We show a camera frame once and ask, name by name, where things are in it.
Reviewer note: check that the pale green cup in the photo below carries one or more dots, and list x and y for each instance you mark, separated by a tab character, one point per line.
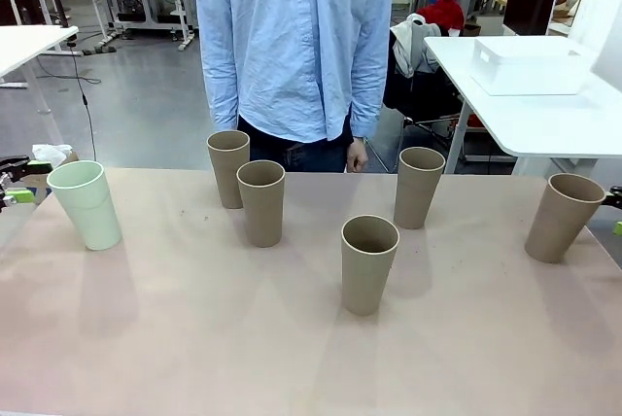
92	212

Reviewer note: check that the cardboard box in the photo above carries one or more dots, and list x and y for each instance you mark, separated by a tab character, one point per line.
39	180

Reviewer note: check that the red cloth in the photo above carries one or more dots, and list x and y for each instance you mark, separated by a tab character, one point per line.
442	12

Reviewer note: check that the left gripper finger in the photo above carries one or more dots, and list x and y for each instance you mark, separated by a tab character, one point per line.
12	168
22	196

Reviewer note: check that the black chair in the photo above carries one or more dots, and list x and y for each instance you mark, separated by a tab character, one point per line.
423	95

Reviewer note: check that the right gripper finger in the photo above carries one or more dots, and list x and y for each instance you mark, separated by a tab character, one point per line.
616	191
618	229

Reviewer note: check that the brown cup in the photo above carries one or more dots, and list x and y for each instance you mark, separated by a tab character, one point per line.
556	231
362	285
227	178
415	202
262	217

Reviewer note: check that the crumpled white paper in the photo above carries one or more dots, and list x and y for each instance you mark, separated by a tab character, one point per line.
48	151

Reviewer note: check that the white plastic basket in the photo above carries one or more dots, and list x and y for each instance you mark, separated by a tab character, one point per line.
529	71

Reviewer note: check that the white table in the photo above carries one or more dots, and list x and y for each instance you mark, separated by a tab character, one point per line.
534	119
24	46

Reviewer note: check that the person's left forearm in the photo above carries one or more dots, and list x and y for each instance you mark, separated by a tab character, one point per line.
370	95

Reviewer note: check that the person's left hand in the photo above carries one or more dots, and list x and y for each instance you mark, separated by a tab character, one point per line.
357	156

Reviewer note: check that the person in light blue shirt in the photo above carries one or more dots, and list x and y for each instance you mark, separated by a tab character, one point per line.
296	37

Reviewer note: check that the grey jacket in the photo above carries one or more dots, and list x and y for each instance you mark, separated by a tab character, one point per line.
405	46

